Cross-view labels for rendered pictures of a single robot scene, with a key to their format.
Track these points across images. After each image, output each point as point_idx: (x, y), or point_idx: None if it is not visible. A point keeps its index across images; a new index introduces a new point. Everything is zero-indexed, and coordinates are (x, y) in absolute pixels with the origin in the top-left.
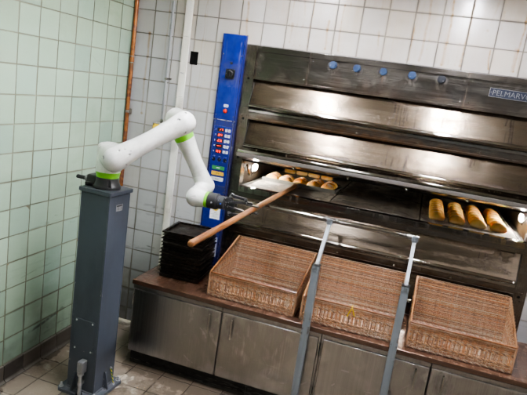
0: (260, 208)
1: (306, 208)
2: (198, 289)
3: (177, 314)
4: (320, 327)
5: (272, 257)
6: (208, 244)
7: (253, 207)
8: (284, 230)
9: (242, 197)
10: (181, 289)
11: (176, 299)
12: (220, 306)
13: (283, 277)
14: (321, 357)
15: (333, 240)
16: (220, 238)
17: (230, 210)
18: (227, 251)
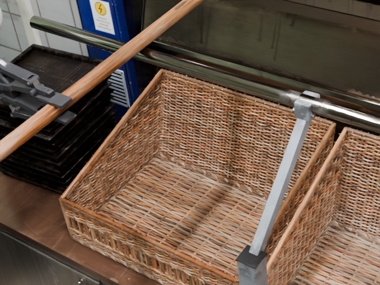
0: (98, 83)
1: (295, 9)
2: (61, 219)
3: (33, 266)
4: None
5: (234, 125)
6: (80, 109)
7: (52, 105)
8: (251, 63)
9: (26, 71)
10: (25, 223)
11: (21, 242)
12: (92, 275)
13: (262, 171)
14: None
15: (374, 97)
16: (130, 72)
17: (133, 11)
18: (117, 126)
